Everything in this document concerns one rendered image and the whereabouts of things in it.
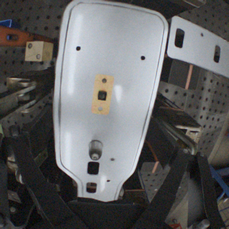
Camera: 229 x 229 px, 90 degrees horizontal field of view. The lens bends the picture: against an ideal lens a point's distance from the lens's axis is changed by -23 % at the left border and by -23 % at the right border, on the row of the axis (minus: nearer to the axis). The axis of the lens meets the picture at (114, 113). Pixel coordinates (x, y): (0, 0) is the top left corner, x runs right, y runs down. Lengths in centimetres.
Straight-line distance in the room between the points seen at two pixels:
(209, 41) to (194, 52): 6
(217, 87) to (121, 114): 63
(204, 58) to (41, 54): 34
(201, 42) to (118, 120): 27
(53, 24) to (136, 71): 44
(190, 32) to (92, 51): 22
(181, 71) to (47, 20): 54
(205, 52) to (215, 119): 59
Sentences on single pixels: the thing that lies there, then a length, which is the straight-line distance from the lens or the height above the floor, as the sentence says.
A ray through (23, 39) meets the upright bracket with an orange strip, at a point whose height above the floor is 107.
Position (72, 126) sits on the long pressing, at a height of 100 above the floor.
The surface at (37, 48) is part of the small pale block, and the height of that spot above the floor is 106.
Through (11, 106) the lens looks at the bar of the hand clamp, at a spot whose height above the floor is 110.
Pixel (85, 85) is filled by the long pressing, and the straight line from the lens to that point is 30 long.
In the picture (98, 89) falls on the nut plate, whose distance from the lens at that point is 30.
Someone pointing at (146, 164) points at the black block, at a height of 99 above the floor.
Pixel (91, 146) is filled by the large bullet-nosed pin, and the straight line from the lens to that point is 33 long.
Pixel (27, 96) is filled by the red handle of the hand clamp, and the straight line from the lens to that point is 27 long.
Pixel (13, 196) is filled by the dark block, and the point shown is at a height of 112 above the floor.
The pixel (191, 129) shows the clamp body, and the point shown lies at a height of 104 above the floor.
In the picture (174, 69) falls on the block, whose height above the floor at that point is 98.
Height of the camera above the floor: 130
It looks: 68 degrees down
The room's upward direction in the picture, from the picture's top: 169 degrees clockwise
